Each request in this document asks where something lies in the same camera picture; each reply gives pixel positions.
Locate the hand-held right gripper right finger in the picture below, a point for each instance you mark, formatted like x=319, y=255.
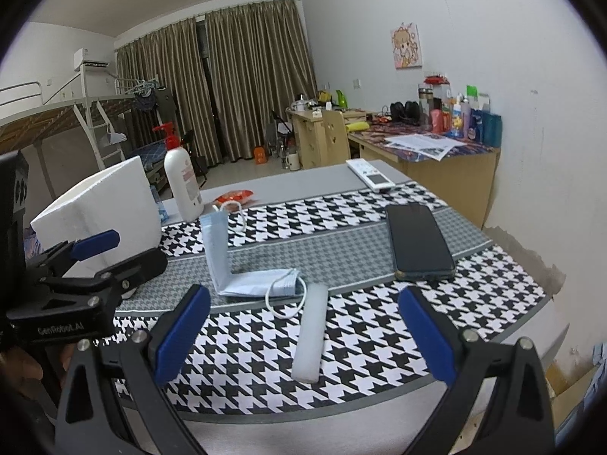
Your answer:
x=427, y=336

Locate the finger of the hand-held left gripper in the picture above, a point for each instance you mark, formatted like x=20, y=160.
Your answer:
x=97, y=242
x=137, y=265

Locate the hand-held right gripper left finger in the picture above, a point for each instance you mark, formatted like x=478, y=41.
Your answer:
x=182, y=336

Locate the white foam box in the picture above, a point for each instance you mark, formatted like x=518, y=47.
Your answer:
x=104, y=199

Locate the blue face mask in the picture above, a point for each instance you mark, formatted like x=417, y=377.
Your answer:
x=218, y=251

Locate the white translucent soft bar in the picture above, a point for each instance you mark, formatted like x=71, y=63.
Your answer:
x=310, y=331

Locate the yellow soft item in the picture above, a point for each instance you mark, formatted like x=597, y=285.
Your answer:
x=358, y=126

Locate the person's left hand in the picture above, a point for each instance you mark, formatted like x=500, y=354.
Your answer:
x=23, y=372

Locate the white pump bottle red cap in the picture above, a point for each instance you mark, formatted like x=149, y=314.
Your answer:
x=182, y=185

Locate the black smartphone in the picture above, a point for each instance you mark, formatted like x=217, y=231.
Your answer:
x=417, y=241

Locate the blue plaid quilt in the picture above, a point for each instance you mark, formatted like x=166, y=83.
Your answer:
x=154, y=151

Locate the red snack packet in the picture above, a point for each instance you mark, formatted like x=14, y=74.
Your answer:
x=233, y=196

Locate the black folding chair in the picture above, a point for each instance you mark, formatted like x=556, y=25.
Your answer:
x=198, y=151

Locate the houndstooth tablecloth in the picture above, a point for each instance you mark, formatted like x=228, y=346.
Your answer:
x=332, y=246

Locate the white metal bunk bed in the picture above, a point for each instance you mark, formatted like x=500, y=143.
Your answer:
x=47, y=113

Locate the dark hanging clothes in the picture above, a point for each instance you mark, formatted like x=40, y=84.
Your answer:
x=151, y=104

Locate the orange floor container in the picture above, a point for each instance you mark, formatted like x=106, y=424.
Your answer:
x=260, y=156

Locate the white remote control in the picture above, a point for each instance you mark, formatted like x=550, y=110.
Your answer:
x=372, y=175

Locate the white air conditioner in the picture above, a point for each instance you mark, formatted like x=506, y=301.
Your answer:
x=92, y=57

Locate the white floor jug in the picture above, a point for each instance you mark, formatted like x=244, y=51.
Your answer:
x=293, y=161

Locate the brown curtain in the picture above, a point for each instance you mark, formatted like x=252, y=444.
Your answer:
x=161, y=66
x=261, y=80

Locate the printed paper sheets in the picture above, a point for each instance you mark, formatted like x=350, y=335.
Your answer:
x=424, y=146

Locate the patterned desk mat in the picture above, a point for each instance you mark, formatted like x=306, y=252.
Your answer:
x=476, y=149

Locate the light wooden cabinet desk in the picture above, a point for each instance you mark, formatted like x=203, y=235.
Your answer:
x=308, y=137

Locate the wooden chair heart cutout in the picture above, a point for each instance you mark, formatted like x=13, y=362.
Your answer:
x=335, y=137

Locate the group of toiletry bottles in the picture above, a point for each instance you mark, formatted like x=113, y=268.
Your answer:
x=467, y=118

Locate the black headphones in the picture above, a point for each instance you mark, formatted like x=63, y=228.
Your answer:
x=404, y=113

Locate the dark thermos flask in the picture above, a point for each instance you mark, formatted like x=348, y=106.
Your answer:
x=425, y=104

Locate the cartoon wall poster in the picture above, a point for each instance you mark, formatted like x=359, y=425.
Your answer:
x=407, y=46

